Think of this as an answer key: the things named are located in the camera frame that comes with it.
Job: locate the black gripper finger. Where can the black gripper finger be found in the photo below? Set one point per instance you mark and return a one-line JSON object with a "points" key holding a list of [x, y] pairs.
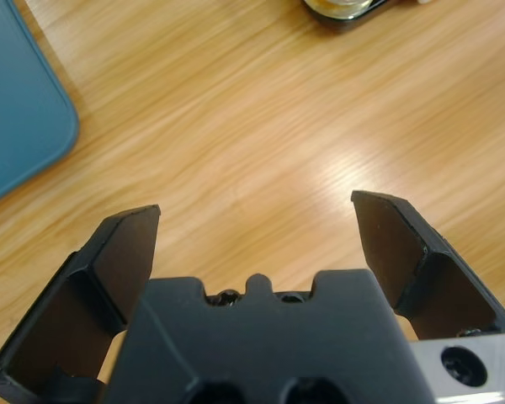
{"points": [[421, 278], [59, 320]]}

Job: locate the white capsule coffee machine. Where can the white capsule coffee machine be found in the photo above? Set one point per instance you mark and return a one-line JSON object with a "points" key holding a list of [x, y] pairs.
{"points": [[345, 25]]}

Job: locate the clear glass cup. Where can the clear glass cup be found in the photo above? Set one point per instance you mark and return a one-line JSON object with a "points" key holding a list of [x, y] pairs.
{"points": [[332, 6]]}

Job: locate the teal plastic tray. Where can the teal plastic tray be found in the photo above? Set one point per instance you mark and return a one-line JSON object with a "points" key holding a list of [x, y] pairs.
{"points": [[21, 105]]}

